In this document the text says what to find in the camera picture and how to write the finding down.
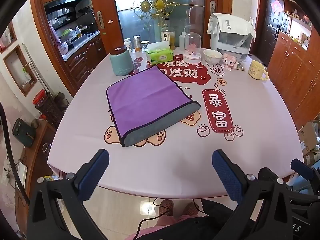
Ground glass dome ornament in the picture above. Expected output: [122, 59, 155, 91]
[183, 32, 202, 65]

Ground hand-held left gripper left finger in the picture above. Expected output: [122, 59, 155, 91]
[26, 149, 110, 240]

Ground white ceramic bowl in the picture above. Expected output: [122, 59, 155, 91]
[203, 49, 223, 65]

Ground patterned flat packet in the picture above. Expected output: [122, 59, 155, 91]
[232, 61, 246, 72]

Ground black small appliance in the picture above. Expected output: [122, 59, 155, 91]
[12, 118, 37, 148]

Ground pink plush toy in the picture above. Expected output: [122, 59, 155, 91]
[221, 53, 238, 72]

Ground clear squeeze bottle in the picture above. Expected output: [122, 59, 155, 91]
[179, 26, 193, 50]

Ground pink printed tablecloth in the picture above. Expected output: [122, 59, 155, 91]
[47, 46, 305, 201]

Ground yellow mug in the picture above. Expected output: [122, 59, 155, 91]
[248, 60, 268, 81]

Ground wooden side table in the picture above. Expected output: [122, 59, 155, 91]
[14, 120, 59, 232]

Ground person's pink trousers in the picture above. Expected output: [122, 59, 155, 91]
[126, 214, 200, 240]

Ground clear liquor bottle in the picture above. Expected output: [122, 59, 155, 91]
[161, 17, 175, 50]

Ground wooden wall cabinet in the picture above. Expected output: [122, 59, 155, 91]
[266, 0, 320, 130]

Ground green tissue pack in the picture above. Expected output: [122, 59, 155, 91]
[146, 42, 174, 65]

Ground cardboard box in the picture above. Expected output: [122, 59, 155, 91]
[297, 121, 320, 157]

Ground green ceramic jar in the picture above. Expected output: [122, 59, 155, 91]
[110, 46, 133, 77]

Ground brown slipper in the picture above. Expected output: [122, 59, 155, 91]
[159, 199, 174, 217]
[183, 202, 200, 217]

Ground metal-lidded glass jar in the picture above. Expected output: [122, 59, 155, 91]
[132, 35, 142, 52]

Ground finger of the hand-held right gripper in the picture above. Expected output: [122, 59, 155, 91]
[285, 159, 320, 202]
[257, 167, 278, 181]

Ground white router box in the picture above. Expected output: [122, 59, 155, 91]
[15, 164, 28, 188]

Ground white cloth cover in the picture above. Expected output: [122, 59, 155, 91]
[207, 12, 257, 42]

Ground black cable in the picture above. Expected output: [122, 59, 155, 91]
[132, 197, 200, 240]

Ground purple and grey towel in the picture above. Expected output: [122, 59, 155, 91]
[106, 65, 201, 147]

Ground gold door ornament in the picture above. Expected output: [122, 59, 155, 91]
[132, 0, 179, 22]

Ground dark entry door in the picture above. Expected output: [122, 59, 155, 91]
[262, 0, 285, 53]

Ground white countertop appliance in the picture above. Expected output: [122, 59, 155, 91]
[209, 12, 253, 62]

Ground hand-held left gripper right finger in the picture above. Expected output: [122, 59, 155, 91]
[212, 149, 295, 240]

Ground person's dark garment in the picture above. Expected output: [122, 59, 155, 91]
[160, 198, 242, 240]

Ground red-lidded storage jar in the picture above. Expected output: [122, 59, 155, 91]
[32, 89, 64, 128]

